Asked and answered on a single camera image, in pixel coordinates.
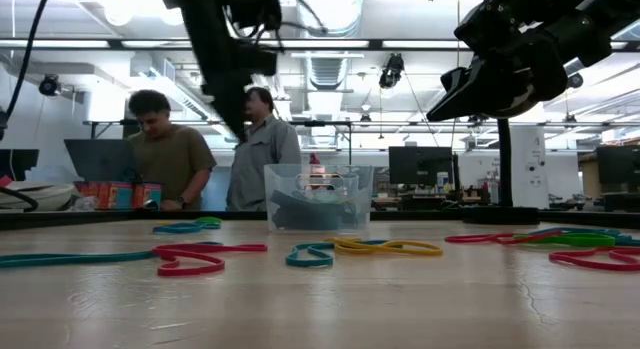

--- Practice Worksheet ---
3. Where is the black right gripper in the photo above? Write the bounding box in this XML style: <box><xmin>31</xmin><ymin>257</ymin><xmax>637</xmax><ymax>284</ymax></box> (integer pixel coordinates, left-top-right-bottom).
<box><xmin>427</xmin><ymin>0</ymin><xmax>571</xmax><ymax>123</ymax></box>

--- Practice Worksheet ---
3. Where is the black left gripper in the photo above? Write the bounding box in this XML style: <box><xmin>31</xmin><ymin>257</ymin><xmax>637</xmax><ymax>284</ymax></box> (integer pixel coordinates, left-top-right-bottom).
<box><xmin>164</xmin><ymin>0</ymin><xmax>279</xmax><ymax>143</ymax></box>

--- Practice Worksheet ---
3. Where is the red rubber band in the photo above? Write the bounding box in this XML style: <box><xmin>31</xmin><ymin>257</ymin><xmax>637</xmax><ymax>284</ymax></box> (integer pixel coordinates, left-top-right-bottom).
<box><xmin>152</xmin><ymin>242</ymin><xmax>269</xmax><ymax>278</ymax></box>
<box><xmin>548</xmin><ymin>246</ymin><xmax>640</xmax><ymax>272</ymax></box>
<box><xmin>443</xmin><ymin>231</ymin><xmax>564</xmax><ymax>247</ymax></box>

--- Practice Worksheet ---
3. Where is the clear plastic bin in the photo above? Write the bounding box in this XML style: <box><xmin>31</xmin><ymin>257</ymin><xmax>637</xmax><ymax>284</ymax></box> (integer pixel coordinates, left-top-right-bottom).
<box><xmin>263</xmin><ymin>163</ymin><xmax>375</xmax><ymax>234</ymax></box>

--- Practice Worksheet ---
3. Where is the person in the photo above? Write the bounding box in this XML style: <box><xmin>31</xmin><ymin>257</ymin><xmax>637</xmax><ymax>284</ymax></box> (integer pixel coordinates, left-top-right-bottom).
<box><xmin>127</xmin><ymin>88</ymin><xmax>219</xmax><ymax>212</ymax></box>
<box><xmin>225</xmin><ymin>86</ymin><xmax>304</xmax><ymax>213</ymax></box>

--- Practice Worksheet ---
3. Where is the black desk lamp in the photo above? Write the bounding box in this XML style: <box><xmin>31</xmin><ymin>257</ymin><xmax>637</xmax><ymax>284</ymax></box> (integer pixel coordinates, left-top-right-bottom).
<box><xmin>462</xmin><ymin>96</ymin><xmax>541</xmax><ymax>226</ymax></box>

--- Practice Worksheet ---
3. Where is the black computer monitor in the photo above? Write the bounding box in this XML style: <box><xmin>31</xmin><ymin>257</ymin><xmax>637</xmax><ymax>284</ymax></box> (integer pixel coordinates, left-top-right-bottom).
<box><xmin>595</xmin><ymin>145</ymin><xmax>640</xmax><ymax>193</ymax></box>
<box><xmin>0</xmin><ymin>148</ymin><xmax>40</xmax><ymax>183</ymax></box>
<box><xmin>388</xmin><ymin>146</ymin><xmax>454</xmax><ymax>186</ymax></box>

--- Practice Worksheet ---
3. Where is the background office desk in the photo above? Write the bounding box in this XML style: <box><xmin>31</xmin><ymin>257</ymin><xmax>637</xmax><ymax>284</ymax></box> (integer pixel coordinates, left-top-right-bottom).
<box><xmin>372</xmin><ymin>184</ymin><xmax>501</xmax><ymax>213</ymax></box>

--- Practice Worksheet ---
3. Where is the grey laptop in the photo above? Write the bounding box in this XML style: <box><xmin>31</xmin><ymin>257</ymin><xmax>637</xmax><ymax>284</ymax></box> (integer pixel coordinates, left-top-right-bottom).
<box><xmin>63</xmin><ymin>138</ymin><xmax>137</xmax><ymax>184</ymax></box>

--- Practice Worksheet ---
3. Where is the orange cardboard box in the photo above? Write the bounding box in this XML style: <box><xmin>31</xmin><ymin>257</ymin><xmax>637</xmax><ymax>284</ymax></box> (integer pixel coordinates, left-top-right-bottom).
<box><xmin>74</xmin><ymin>181</ymin><xmax>164</xmax><ymax>211</ymax></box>

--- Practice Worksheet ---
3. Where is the clear plastic bag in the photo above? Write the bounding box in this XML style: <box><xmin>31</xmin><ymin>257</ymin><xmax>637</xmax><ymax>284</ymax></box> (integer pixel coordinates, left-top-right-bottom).
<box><xmin>69</xmin><ymin>195</ymin><xmax>100</xmax><ymax>212</ymax></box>

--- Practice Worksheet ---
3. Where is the white bowl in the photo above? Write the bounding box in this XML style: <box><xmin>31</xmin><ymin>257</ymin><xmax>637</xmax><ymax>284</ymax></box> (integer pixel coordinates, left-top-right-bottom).
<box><xmin>0</xmin><ymin>182</ymin><xmax>76</xmax><ymax>212</ymax></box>

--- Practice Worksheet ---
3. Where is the black overhead camera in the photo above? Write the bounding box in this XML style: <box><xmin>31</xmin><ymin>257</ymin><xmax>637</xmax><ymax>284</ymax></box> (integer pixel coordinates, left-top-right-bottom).
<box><xmin>378</xmin><ymin>52</ymin><xmax>406</xmax><ymax>90</ymax></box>

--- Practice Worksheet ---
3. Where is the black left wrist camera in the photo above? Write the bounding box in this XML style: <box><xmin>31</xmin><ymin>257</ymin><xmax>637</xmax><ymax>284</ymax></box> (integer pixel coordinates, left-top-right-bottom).
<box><xmin>224</xmin><ymin>0</ymin><xmax>284</xmax><ymax>31</ymax></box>

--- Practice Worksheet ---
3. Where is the silver ventilation duct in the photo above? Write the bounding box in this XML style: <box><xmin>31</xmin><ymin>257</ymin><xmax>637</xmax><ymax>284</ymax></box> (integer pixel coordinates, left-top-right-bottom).
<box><xmin>294</xmin><ymin>0</ymin><xmax>366</xmax><ymax>39</ymax></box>

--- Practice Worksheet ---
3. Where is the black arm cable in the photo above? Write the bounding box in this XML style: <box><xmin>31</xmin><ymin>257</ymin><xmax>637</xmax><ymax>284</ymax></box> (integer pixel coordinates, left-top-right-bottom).
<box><xmin>0</xmin><ymin>0</ymin><xmax>53</xmax><ymax>214</ymax></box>

